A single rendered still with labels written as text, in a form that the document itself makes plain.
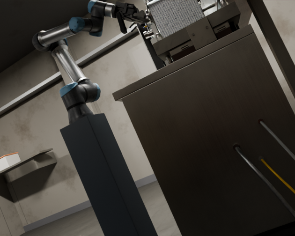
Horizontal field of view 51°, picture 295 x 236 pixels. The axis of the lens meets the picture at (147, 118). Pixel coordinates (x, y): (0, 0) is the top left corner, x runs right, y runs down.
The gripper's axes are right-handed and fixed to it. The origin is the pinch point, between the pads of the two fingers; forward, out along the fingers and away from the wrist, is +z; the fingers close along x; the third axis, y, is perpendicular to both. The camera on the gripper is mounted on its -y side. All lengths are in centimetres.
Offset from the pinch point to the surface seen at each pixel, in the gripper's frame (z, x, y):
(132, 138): -77, 342, -120
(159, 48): 17.3, -27.1, -16.4
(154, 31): 5.5, -0.1, -3.8
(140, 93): 15, -33, -38
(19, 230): -261, 372, -369
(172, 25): 15.6, -7.5, -0.4
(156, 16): 6.4, -7.4, 2.4
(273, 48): 68, 6, 2
